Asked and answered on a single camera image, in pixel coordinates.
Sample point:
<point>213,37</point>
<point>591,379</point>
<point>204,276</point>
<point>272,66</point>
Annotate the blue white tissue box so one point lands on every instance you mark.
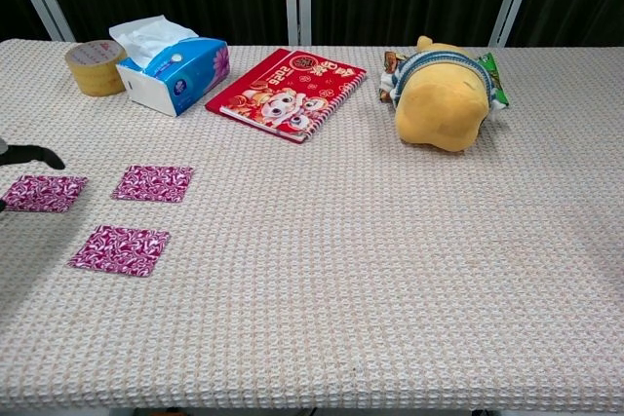
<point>195,70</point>

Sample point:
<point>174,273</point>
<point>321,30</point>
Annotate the yellow packing tape roll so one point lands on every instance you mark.
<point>95,77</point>

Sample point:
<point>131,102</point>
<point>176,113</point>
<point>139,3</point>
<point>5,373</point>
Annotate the brown snack packet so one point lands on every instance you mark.
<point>391,61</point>

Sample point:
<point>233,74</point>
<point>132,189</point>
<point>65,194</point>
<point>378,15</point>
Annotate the yellow plush toy striped sweater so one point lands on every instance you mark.
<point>439,114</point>

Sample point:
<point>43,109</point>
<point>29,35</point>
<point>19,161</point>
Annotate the beige waffle-weave tablecloth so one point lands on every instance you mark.
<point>341,265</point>

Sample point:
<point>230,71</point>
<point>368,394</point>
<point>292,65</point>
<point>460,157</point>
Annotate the white tissue paper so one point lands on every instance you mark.
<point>146,38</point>

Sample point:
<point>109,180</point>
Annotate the purple patterned cloth square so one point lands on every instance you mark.
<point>153,183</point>

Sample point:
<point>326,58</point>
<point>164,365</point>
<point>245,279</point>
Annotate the red spiral calendar notebook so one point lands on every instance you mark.
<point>292,89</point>

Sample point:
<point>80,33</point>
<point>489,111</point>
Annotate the green snack packet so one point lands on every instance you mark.
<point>493,70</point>

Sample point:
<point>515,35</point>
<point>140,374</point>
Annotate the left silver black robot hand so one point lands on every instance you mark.
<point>29,153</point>

